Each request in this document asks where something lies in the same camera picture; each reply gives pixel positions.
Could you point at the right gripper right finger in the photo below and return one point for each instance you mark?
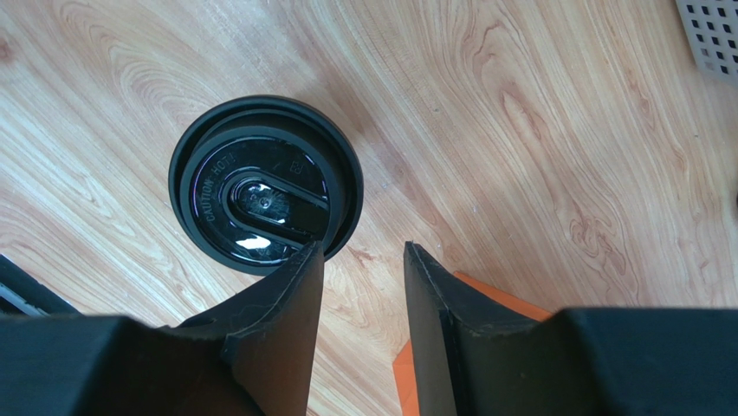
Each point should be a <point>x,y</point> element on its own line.
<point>474,356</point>

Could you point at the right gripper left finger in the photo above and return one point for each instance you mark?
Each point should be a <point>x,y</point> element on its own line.
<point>249,355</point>

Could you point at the orange paper bag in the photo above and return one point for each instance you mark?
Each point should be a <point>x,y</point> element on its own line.
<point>403,365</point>

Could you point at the black plastic cup lid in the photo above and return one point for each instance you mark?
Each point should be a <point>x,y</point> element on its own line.
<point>253,180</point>

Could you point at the white plastic basket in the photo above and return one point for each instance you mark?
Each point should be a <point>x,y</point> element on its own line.
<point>711,30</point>

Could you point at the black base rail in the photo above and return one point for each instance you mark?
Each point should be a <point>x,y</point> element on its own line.
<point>22,294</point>

